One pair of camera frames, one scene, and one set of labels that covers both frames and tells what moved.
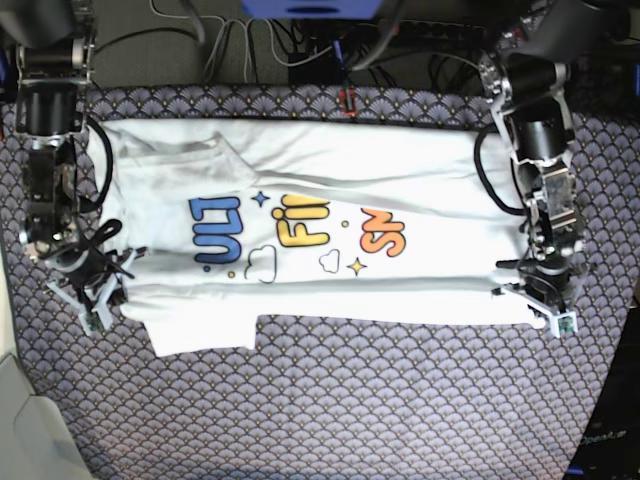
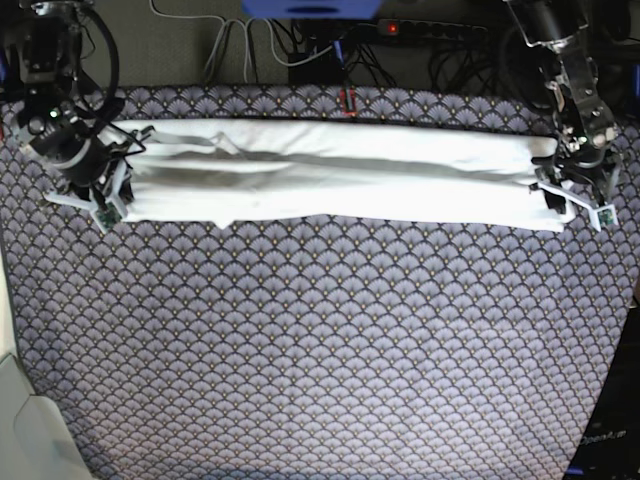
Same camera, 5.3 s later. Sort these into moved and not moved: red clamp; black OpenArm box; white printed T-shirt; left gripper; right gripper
Moved: left gripper; right gripper; white printed T-shirt
Not moved: black OpenArm box; red clamp
